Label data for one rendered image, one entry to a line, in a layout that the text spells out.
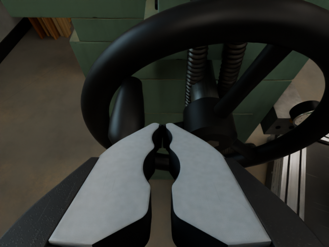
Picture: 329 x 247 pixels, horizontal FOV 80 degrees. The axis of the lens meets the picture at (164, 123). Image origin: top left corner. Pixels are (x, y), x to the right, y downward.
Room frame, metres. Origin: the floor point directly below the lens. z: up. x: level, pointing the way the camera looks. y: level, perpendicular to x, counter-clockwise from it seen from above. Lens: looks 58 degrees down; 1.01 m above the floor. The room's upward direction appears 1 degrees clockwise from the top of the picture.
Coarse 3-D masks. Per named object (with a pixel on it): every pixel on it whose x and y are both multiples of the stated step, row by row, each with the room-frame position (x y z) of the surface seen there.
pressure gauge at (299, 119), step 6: (306, 102) 0.26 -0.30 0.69; (312, 102) 0.26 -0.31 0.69; (318, 102) 0.26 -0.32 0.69; (294, 108) 0.26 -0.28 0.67; (300, 108) 0.25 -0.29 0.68; (306, 108) 0.25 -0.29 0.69; (312, 108) 0.25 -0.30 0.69; (294, 114) 0.25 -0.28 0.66; (300, 114) 0.24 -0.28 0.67; (306, 114) 0.24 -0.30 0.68; (294, 120) 0.24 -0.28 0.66; (300, 120) 0.24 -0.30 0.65
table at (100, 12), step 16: (16, 0) 0.30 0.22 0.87; (32, 0) 0.30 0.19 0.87; (48, 0) 0.30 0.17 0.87; (64, 0) 0.30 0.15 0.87; (80, 0) 0.30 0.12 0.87; (96, 0) 0.30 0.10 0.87; (112, 0) 0.30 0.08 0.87; (128, 0) 0.30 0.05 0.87; (144, 0) 0.30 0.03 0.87; (320, 0) 0.30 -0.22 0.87; (16, 16) 0.30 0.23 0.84; (32, 16) 0.30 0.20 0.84; (48, 16) 0.30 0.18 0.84; (64, 16) 0.30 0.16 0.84; (80, 16) 0.30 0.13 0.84; (96, 16) 0.30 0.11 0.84; (112, 16) 0.30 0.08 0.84; (128, 16) 0.30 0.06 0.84; (144, 16) 0.26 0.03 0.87; (256, 48) 0.21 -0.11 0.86
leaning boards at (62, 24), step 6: (30, 18) 1.45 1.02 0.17; (36, 18) 1.51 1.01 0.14; (42, 18) 1.49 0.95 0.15; (48, 18) 1.48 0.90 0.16; (54, 18) 1.49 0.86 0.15; (60, 18) 1.49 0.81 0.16; (66, 18) 1.62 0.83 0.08; (36, 24) 1.48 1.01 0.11; (42, 24) 1.49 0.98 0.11; (48, 24) 1.45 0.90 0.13; (54, 24) 1.51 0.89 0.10; (60, 24) 1.47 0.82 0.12; (66, 24) 1.53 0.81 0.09; (36, 30) 1.45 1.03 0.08; (42, 30) 1.49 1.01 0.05; (48, 30) 1.49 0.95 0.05; (54, 30) 1.47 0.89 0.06; (60, 30) 1.49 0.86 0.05; (66, 30) 1.49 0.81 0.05; (42, 36) 1.46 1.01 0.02; (54, 36) 1.44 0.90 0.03; (66, 36) 1.47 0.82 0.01
